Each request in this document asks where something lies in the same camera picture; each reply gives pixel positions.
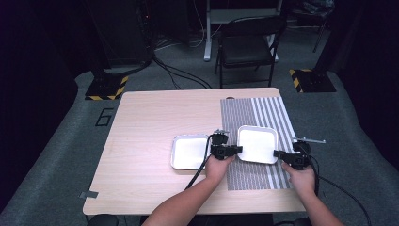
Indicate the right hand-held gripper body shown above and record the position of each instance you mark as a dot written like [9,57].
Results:
[299,160]

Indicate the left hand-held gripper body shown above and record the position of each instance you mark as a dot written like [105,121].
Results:
[221,150]

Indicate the white square tray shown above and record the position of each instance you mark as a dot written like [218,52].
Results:
[188,152]
[257,144]

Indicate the person's left hand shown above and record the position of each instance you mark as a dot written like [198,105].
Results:
[218,169]

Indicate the person's right hand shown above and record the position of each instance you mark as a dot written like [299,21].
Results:
[302,182]

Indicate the grey striped placemat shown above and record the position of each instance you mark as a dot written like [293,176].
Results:
[241,177]

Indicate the dark table grommet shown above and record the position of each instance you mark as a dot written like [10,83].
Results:
[230,98]

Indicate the black yellow striped stand base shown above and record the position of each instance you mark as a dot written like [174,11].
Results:
[105,89]
[313,81]

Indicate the black folding chair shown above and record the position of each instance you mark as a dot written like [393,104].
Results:
[247,47]

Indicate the grey tape piece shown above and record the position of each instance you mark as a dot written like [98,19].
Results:
[89,194]

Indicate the black equipment cabinet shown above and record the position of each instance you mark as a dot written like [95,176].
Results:
[125,31]

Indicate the white desk frame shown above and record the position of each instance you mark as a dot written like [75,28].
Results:
[207,37]

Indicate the black stand post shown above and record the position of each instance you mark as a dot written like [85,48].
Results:
[332,37]
[94,40]

